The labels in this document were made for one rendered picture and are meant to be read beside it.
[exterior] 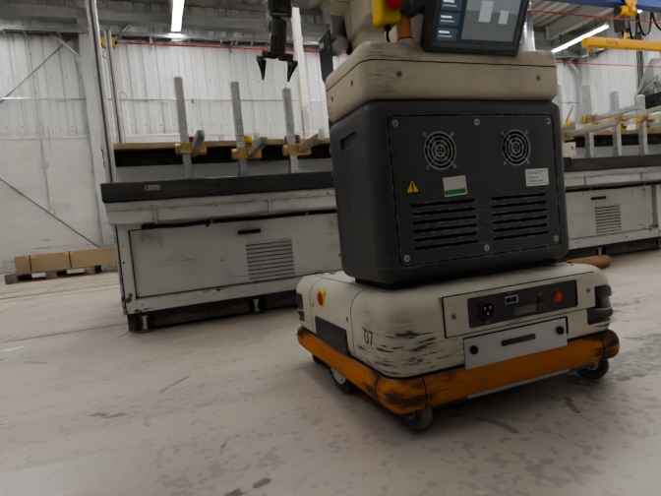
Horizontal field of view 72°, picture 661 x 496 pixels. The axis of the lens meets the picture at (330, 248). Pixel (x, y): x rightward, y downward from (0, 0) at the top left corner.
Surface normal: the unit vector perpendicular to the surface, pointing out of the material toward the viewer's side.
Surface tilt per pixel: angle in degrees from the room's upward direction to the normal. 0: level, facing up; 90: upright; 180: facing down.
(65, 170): 90
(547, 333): 90
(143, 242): 90
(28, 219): 90
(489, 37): 115
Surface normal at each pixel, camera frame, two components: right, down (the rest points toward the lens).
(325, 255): 0.35, 0.02
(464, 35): 0.36, 0.43
